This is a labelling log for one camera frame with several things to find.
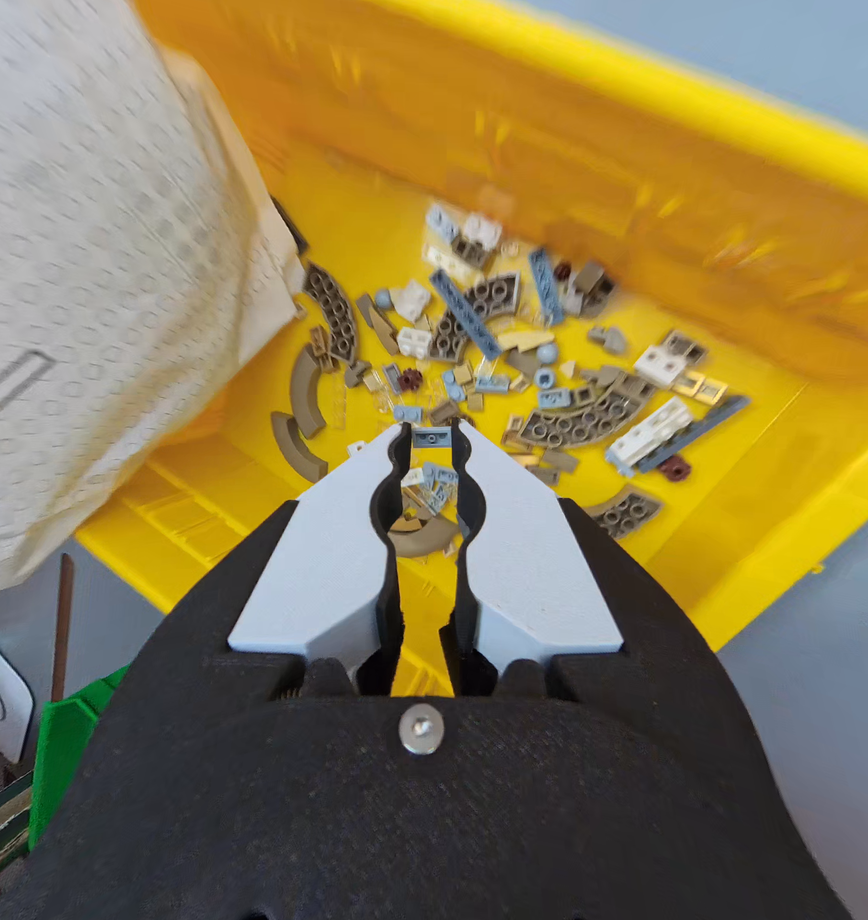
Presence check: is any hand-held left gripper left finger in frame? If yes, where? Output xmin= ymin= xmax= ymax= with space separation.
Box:
xmin=226 ymin=421 xmax=415 ymax=696

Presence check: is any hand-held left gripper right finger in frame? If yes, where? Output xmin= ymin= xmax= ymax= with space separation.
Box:
xmin=440 ymin=419 xmax=625 ymax=696

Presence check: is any pile of lego pieces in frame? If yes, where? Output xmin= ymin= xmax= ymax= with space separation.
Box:
xmin=269 ymin=201 xmax=753 ymax=562

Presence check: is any yellow plastic bin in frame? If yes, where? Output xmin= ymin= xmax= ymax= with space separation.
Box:
xmin=75 ymin=0 xmax=868 ymax=651

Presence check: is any green plastic bin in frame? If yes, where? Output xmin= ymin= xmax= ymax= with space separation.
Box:
xmin=28 ymin=665 xmax=129 ymax=852

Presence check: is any white stand base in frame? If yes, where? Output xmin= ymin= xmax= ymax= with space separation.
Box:
xmin=0 ymin=625 xmax=34 ymax=763

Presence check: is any beige paper parts bag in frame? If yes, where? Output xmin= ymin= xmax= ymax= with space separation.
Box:
xmin=0 ymin=0 xmax=313 ymax=605

